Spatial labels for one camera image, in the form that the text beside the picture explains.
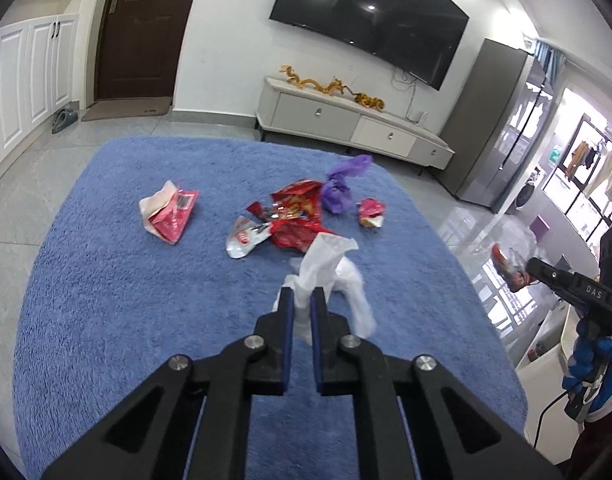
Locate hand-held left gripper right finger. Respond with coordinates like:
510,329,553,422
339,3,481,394
310,286,567,480

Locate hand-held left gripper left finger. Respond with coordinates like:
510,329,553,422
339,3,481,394
40,286,294,480

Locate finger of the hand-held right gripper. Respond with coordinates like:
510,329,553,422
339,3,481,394
527,257,573,305

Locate white plastic bag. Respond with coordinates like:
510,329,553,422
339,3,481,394
285,232,377,341

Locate silver snack wrapper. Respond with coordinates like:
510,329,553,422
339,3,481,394
226,215,274,259

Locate large red snack bag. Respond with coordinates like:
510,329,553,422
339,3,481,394
268,179,325,223

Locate small red round wrapper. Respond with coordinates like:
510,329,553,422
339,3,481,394
357,198,385,230

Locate purple plastic bag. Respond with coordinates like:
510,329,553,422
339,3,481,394
320,155,374,213

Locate red and white snack wrapper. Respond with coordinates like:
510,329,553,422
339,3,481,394
138,180,201,245

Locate person's right hand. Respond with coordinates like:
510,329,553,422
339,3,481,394
561,320,612,416

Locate purple stool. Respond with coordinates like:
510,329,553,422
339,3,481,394
528,216,552,241

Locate washing machine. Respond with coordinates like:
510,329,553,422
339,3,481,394
506,182,537,216

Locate white low table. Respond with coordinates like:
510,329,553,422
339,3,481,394
516,302,594,428

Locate hanging clothes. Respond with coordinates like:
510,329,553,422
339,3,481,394
561,137,612,211

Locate grey refrigerator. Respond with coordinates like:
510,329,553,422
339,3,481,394
438,37,562,213

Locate blue shaggy rug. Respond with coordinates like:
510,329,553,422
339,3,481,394
12,135,529,480

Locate blue curtain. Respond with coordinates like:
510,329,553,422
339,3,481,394
533,40,567,81

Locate white television cabinet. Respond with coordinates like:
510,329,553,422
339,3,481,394
255,76,455,176

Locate golden tiger figurine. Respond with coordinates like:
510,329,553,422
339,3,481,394
353,92,387,112

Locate short golden dragon figurine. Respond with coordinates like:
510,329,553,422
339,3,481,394
313,76,355,97

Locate long golden dragon figurine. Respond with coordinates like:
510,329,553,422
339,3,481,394
279,65,319,92

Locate brown doormat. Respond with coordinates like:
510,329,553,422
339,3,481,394
80,99,173,122

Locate grey slippers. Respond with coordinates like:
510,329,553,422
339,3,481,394
52,108,79,134

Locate dark brown door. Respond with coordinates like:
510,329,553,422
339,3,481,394
94,0,207,101

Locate white floor cabinets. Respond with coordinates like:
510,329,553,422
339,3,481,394
0,10,81,181

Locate black cable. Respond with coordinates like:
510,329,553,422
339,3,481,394
531,392,572,453

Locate television cables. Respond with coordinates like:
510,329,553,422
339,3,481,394
391,67,421,116

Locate black wall television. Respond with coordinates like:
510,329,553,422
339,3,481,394
269,0,470,92

